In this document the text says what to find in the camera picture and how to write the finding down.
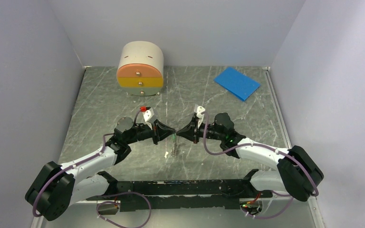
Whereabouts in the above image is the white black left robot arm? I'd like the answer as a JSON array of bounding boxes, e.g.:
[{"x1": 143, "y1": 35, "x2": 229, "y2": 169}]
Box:
[{"x1": 25, "y1": 117, "x2": 176, "y2": 221}]

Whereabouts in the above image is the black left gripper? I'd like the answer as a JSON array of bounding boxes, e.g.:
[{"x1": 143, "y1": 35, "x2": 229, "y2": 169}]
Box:
[{"x1": 125, "y1": 119, "x2": 175, "y2": 145}]

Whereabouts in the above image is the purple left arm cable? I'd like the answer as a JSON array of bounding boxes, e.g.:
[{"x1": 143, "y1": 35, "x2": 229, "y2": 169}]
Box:
[{"x1": 32, "y1": 108, "x2": 153, "y2": 228}]

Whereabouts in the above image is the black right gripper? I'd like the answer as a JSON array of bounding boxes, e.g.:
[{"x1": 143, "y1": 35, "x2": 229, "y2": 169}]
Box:
[{"x1": 176, "y1": 116, "x2": 225, "y2": 144}]

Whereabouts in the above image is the round mini drawer cabinet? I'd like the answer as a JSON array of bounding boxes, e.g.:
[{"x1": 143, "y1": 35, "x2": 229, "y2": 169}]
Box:
[{"x1": 116, "y1": 41, "x2": 164, "y2": 96}]

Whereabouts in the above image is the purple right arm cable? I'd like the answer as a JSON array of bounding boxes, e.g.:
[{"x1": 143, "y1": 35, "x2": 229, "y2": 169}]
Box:
[{"x1": 201, "y1": 111, "x2": 320, "y2": 220}]

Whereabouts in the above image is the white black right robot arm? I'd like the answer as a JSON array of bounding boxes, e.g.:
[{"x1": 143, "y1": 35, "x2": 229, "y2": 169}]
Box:
[{"x1": 177, "y1": 112, "x2": 324, "y2": 202}]

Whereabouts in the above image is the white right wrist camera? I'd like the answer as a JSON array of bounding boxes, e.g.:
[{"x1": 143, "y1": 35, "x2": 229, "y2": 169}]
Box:
[{"x1": 194, "y1": 104, "x2": 206, "y2": 128}]

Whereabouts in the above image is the blue rectangular sheet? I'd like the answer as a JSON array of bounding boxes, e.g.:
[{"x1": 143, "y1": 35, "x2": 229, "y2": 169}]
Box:
[{"x1": 214, "y1": 67, "x2": 260, "y2": 102}]

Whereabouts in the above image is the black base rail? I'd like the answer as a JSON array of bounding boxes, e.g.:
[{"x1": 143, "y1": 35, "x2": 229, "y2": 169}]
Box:
[{"x1": 88, "y1": 179, "x2": 272, "y2": 212}]

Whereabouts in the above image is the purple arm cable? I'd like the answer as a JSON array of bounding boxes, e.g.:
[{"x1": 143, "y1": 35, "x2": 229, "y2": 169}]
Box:
[
  {"x1": 32, "y1": 108, "x2": 153, "y2": 228},
  {"x1": 201, "y1": 111, "x2": 320, "y2": 220}
]

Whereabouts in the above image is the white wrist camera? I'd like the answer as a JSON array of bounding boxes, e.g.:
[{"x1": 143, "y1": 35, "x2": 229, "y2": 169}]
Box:
[
  {"x1": 194, "y1": 104, "x2": 206, "y2": 128},
  {"x1": 140, "y1": 106, "x2": 156, "y2": 129}
]

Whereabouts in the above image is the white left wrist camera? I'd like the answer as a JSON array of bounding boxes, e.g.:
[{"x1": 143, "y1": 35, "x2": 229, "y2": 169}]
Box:
[{"x1": 140, "y1": 106, "x2": 156, "y2": 129}]

